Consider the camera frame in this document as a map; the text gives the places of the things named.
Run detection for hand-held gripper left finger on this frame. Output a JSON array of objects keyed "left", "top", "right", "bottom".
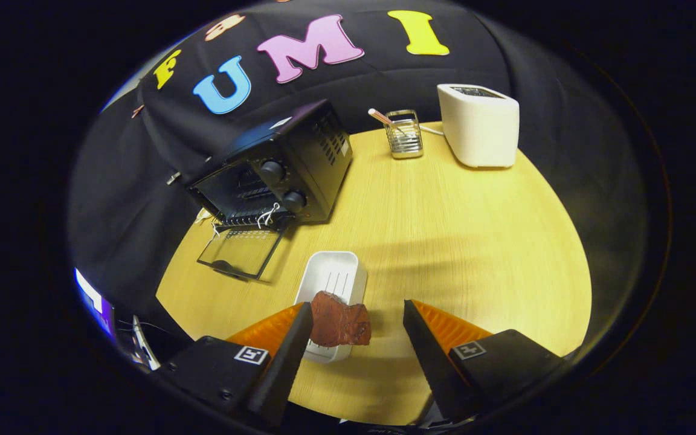
[{"left": 152, "top": 301, "right": 314, "bottom": 427}]

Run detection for bright screen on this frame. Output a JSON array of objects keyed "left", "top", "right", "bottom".
[{"left": 74, "top": 268, "right": 115, "bottom": 337}]

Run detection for white bread toaster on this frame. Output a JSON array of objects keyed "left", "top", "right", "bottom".
[{"left": 437, "top": 83, "right": 520, "bottom": 169}]

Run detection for red meat slice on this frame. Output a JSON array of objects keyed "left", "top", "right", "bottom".
[{"left": 310, "top": 291, "right": 373, "bottom": 348}]

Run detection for black toaster oven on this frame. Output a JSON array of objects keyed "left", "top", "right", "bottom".
[{"left": 182, "top": 98, "right": 353, "bottom": 282}]

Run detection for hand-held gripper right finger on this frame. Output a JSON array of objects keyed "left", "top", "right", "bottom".
[{"left": 402, "top": 299, "right": 566, "bottom": 424}]

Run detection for wire utensil holder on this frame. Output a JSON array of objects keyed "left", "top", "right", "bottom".
[{"left": 367, "top": 108, "right": 425, "bottom": 160}]

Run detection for white ribbed tray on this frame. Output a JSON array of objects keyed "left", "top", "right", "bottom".
[{"left": 294, "top": 251, "right": 368, "bottom": 364}]

